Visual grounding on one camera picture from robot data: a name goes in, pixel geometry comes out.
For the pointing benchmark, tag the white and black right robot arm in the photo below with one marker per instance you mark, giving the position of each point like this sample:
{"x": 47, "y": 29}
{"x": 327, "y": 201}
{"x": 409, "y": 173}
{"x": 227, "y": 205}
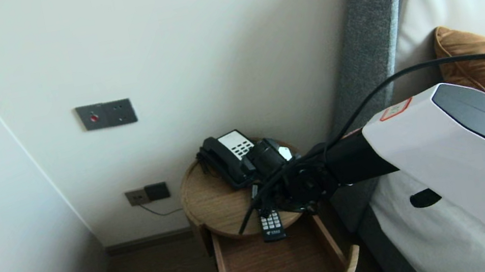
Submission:
{"x": 451, "y": 159}

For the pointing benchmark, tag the black telephone handset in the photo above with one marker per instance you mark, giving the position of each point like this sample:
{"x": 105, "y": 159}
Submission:
{"x": 222, "y": 159}

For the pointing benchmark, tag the black remote control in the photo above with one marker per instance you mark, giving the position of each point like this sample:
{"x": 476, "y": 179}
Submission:
{"x": 272, "y": 225}

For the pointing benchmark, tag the round wooden bedside table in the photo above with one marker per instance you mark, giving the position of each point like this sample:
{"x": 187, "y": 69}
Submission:
{"x": 271, "y": 270}

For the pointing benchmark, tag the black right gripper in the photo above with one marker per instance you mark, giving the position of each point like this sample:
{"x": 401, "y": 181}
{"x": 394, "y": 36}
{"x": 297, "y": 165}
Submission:
{"x": 267, "y": 161}

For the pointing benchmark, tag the beige wall socket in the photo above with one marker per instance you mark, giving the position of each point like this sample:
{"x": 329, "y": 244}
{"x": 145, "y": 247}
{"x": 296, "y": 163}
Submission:
{"x": 135, "y": 197}

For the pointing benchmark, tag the dark grey wall switch panel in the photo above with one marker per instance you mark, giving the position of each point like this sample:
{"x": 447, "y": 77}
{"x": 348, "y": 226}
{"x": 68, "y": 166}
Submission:
{"x": 106, "y": 115}

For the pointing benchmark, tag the grey upholstered headboard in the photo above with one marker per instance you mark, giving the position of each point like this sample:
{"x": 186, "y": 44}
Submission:
{"x": 369, "y": 34}

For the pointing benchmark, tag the white bed sheet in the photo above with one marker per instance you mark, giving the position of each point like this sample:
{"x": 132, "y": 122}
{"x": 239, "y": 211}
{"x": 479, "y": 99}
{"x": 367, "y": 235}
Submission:
{"x": 431, "y": 242}

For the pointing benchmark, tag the round wooden side table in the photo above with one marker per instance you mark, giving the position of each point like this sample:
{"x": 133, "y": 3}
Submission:
{"x": 215, "y": 205}

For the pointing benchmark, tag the brown wooden baseboard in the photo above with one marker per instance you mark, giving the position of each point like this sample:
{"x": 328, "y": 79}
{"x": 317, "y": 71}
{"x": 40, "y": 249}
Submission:
{"x": 151, "y": 241}

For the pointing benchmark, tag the black and white desk telephone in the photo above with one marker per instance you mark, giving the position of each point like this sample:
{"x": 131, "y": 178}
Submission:
{"x": 239, "y": 144}

